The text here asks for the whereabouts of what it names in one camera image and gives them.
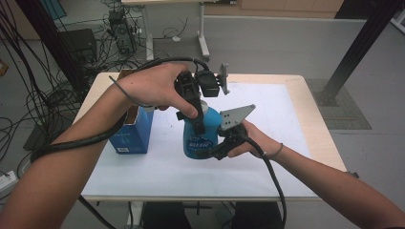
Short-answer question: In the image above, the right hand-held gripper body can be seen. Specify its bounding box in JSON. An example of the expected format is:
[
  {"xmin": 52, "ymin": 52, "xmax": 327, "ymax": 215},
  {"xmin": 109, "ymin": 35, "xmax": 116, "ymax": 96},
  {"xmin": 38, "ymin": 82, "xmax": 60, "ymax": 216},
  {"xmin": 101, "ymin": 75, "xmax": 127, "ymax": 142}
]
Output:
[{"xmin": 216, "ymin": 103, "xmax": 257, "ymax": 160}]

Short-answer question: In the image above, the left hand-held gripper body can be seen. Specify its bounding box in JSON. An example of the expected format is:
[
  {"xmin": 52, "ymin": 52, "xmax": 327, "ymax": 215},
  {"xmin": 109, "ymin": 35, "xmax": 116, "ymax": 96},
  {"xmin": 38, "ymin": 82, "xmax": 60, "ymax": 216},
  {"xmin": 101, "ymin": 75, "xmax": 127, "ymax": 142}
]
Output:
[{"xmin": 174, "ymin": 62, "xmax": 231, "ymax": 122}]

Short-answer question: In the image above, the blue plastic bottle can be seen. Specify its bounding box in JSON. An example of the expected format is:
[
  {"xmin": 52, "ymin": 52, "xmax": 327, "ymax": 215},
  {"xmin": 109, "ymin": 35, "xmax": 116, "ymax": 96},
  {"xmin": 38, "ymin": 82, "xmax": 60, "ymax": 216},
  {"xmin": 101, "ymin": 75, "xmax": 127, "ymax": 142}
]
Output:
[{"xmin": 182, "ymin": 99, "xmax": 224, "ymax": 160}]

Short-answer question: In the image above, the blue cardboard box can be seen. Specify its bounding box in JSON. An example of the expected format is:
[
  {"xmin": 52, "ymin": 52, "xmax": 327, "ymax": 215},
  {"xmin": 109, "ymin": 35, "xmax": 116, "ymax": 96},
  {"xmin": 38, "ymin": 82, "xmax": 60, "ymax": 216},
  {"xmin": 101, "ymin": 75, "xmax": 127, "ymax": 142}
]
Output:
[{"xmin": 108, "ymin": 69, "xmax": 155, "ymax": 156}]

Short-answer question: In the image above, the person's right hand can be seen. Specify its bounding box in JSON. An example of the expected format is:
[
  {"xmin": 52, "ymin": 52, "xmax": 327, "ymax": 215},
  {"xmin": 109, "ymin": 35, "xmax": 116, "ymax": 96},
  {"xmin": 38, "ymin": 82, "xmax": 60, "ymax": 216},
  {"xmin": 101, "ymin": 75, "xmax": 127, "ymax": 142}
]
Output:
[{"xmin": 226, "ymin": 119, "xmax": 283, "ymax": 159}]

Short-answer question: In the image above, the person's left hand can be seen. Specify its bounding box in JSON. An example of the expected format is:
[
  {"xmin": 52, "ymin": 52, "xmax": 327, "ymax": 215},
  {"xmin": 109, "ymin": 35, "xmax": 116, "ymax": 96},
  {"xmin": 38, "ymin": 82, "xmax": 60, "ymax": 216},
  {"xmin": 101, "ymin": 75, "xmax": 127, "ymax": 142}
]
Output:
[{"xmin": 117, "ymin": 62, "xmax": 200, "ymax": 119}]

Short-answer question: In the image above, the white table mat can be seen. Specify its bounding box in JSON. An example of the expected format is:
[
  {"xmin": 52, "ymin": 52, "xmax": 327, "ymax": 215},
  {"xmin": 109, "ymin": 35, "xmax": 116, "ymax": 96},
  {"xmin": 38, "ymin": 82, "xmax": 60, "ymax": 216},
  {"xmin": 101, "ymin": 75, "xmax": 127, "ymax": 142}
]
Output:
[{"xmin": 81, "ymin": 81, "xmax": 320, "ymax": 199}]

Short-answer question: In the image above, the white desk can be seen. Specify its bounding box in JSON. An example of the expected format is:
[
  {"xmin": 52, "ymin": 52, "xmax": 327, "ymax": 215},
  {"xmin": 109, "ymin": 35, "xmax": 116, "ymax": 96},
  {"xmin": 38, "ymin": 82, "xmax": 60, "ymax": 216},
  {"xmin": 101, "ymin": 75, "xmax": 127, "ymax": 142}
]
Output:
[{"xmin": 120, "ymin": 0, "xmax": 231, "ymax": 62}]

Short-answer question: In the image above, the wooden table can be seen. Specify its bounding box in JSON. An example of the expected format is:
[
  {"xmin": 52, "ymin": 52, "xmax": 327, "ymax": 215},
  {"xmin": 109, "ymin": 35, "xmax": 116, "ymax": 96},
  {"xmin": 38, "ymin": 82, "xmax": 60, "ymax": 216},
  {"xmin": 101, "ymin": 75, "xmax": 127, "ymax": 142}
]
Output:
[{"xmin": 73, "ymin": 72, "xmax": 349, "ymax": 203}]

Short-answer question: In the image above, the wooden cabinet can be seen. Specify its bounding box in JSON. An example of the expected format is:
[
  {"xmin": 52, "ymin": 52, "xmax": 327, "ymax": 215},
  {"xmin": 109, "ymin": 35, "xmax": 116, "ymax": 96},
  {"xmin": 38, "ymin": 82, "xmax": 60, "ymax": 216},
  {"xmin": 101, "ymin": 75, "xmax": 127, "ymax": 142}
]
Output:
[{"xmin": 203, "ymin": 0, "xmax": 346, "ymax": 19}]

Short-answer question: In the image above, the computer tower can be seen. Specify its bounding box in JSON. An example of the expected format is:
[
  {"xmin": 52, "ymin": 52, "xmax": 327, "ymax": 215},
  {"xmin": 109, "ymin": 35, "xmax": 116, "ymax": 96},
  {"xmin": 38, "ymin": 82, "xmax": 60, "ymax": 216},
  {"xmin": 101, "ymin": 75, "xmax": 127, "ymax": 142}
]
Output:
[{"xmin": 107, "ymin": 9, "xmax": 139, "ymax": 55}]

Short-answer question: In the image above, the grey grid floor mat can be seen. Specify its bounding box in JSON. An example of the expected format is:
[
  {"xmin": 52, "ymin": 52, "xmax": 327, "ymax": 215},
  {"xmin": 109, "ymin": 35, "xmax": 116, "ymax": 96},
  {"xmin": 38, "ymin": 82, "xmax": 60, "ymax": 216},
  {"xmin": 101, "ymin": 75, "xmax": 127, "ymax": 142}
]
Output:
[{"xmin": 305, "ymin": 78, "xmax": 373, "ymax": 131}]

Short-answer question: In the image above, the black equipment case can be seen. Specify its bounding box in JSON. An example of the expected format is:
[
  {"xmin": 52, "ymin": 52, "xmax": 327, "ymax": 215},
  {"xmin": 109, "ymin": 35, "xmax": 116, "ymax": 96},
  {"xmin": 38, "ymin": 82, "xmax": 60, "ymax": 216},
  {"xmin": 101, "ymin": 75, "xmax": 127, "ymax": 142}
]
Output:
[{"xmin": 58, "ymin": 28, "xmax": 98, "ymax": 65}]

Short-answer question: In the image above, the white power strip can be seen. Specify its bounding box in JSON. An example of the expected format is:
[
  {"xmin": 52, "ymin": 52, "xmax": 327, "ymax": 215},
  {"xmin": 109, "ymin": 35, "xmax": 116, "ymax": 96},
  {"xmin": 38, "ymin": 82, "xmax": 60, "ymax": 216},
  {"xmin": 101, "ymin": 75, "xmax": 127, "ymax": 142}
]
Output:
[{"xmin": 0, "ymin": 170, "xmax": 19, "ymax": 198}]

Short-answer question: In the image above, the thin wrist bracelet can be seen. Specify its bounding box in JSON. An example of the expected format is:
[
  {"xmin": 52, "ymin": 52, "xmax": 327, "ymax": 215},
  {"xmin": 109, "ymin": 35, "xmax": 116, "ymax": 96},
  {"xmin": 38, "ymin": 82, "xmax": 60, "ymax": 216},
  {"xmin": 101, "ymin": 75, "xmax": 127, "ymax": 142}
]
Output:
[{"xmin": 260, "ymin": 142, "xmax": 285, "ymax": 159}]

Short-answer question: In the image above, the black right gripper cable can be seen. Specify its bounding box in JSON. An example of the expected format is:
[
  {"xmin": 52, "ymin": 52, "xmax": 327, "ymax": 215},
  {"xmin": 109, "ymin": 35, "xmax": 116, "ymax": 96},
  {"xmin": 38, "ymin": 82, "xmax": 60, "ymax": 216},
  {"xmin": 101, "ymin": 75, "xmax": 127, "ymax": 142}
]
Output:
[{"xmin": 244, "ymin": 135, "xmax": 288, "ymax": 229}]

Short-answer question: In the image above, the thin grey cable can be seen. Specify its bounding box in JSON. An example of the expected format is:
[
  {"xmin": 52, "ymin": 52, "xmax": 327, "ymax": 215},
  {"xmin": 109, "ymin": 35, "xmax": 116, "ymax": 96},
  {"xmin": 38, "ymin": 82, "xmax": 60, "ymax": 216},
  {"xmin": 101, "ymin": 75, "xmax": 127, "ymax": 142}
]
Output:
[{"xmin": 109, "ymin": 74, "xmax": 155, "ymax": 109}]

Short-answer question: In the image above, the thick black left gripper cable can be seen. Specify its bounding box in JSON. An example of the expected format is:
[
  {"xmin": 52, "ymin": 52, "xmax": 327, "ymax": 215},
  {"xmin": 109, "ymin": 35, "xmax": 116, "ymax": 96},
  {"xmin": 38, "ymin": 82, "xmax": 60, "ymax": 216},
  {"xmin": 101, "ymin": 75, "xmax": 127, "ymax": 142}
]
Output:
[{"xmin": 30, "ymin": 55, "xmax": 212, "ymax": 164}]

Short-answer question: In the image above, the black metal frame post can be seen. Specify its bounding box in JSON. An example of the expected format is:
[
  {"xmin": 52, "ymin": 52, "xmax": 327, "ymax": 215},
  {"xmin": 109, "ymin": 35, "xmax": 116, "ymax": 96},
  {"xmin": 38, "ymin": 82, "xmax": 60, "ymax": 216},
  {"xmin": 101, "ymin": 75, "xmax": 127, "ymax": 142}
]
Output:
[
  {"xmin": 14, "ymin": 0, "xmax": 90, "ymax": 94},
  {"xmin": 317, "ymin": 0, "xmax": 405, "ymax": 107}
]

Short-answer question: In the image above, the bundle of black cables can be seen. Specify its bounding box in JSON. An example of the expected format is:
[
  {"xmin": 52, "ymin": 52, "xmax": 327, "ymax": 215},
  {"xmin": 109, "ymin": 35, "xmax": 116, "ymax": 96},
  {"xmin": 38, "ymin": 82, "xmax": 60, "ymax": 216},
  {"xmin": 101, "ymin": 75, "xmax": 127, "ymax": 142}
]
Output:
[{"xmin": 0, "ymin": 0, "xmax": 81, "ymax": 161}]

